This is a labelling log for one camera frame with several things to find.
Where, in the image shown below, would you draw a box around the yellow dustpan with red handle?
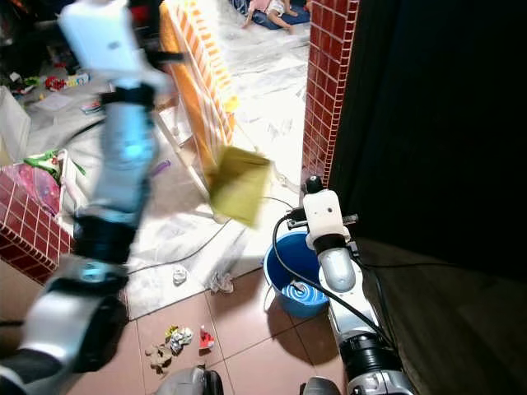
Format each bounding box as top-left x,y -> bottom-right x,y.
198,115 -> 273,229

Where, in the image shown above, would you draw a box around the child lying on floor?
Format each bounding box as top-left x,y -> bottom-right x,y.
241,0 -> 307,32

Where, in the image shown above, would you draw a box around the blue plastic bucket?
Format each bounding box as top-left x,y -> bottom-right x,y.
263,230 -> 332,320

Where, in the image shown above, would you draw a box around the orange striped cloth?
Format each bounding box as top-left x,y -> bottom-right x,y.
159,0 -> 238,170

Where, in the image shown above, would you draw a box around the large crumpled white paper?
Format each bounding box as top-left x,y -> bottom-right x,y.
208,272 -> 236,295

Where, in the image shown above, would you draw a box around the white drying rack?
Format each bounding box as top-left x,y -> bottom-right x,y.
152,95 -> 215,200

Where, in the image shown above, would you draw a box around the purple toy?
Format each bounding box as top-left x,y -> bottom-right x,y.
152,160 -> 175,179

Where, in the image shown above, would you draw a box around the red and white wrapper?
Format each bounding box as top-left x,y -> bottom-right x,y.
197,326 -> 216,351

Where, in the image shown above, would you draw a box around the crumpled silver foil wrapper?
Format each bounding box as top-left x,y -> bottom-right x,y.
165,324 -> 195,356

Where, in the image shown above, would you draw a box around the grey right robot leg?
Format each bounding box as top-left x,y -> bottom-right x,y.
300,376 -> 343,395

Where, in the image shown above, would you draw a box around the grey robot leg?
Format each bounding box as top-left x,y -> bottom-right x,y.
155,365 -> 228,395
300,376 -> 343,395

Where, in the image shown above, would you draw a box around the white cabinet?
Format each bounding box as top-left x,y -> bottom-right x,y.
0,86 -> 33,167

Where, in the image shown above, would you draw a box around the grey left robot leg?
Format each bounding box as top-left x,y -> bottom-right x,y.
155,365 -> 228,395

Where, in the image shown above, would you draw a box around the brown trash bits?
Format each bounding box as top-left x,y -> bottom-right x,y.
143,343 -> 175,373

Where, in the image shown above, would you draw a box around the pink mesh bag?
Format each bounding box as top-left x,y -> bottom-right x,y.
12,162 -> 63,218

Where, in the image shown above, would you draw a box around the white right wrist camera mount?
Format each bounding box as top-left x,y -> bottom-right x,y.
301,189 -> 348,249

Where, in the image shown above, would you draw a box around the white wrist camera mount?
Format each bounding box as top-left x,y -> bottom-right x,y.
59,0 -> 164,93
301,189 -> 348,249

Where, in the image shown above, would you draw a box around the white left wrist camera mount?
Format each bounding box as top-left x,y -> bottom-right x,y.
59,0 -> 164,93

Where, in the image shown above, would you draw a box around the black floor cable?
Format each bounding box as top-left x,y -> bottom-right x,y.
130,196 -> 297,276

